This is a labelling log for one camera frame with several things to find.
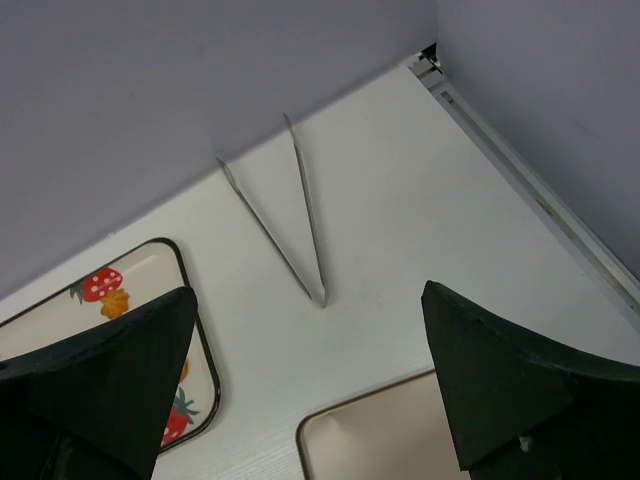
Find aluminium table frame rail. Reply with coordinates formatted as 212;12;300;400
409;44;639;330

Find orange swirl cookie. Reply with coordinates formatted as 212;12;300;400
179;359;190;383
100;289;129;320

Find silver metal tongs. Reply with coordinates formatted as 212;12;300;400
214;112;330;310

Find gold tin lid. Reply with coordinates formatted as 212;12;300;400
296;370;470;480

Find strawberry print tray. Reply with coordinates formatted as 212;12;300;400
1;238;221;452

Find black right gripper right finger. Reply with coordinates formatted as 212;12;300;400
422;281;639;479

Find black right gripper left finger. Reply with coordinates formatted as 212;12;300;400
1;287;196;479

